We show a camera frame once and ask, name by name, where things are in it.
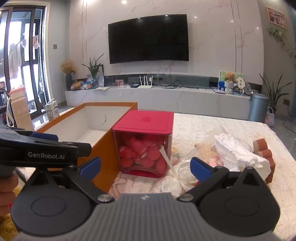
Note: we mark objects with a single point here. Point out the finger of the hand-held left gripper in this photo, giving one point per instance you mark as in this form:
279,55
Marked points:
46,136

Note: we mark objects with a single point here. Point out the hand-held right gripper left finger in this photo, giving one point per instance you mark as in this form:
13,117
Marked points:
90,168

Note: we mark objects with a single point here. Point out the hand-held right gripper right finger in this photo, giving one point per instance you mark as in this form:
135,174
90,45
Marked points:
200,168

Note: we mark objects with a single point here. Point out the orange cardboard box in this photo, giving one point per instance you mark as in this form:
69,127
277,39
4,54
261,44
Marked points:
101,148

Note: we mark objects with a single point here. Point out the white cloth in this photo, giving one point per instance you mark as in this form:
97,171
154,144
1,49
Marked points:
235,153

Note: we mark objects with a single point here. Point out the person's left hand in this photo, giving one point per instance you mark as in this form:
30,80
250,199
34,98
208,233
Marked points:
7,197

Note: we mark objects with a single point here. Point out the milk carton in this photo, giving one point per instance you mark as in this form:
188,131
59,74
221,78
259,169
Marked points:
52,111

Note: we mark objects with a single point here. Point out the clear plastic bag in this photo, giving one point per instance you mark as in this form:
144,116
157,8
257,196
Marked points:
175,178

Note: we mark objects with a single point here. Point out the pink water bottle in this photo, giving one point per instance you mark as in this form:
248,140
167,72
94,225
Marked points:
20,109

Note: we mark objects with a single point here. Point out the brown ornament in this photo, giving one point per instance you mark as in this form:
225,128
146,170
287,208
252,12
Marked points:
76,86

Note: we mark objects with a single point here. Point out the dried flowers in black vase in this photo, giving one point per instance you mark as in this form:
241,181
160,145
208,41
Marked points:
68,81

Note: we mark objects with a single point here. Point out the brown sponge block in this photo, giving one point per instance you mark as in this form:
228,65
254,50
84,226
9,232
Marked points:
266,153

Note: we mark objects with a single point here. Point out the sliding glass door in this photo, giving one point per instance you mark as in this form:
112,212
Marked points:
27,69

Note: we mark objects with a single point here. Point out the clear box with red lid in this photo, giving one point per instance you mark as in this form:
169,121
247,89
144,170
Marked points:
143,122

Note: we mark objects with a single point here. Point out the stack of papers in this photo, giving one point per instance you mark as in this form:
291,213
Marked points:
103,88

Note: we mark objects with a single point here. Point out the white marble television cabinet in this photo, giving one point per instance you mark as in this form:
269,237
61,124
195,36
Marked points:
161,99

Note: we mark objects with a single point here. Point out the green plant in glass vase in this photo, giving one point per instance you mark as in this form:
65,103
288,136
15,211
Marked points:
93,69

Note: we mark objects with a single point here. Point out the grey-blue trash can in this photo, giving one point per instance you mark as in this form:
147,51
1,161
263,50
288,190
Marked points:
257,107

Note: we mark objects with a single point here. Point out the pink woven basket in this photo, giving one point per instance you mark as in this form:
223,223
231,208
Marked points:
269,118

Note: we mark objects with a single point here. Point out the pink photo card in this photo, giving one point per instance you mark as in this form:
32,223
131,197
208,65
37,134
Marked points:
119,82

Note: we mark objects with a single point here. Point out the round paper fan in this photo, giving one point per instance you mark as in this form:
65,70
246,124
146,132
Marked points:
240,83

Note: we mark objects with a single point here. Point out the teddy bear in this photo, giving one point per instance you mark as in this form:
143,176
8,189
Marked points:
229,77

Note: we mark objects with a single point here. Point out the white router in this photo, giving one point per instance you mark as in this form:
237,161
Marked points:
145,86

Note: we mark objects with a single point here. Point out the long-leaf potted plant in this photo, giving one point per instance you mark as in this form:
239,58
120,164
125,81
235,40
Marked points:
275,92

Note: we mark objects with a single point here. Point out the hanging vine plant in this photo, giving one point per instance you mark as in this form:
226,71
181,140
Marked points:
279,37

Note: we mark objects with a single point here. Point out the wall outlet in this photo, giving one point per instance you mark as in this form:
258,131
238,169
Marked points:
287,101

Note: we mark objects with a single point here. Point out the black wall television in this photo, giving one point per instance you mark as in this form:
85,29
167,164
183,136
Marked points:
148,39

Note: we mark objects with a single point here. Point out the framed wall picture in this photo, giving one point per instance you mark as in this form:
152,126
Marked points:
276,17

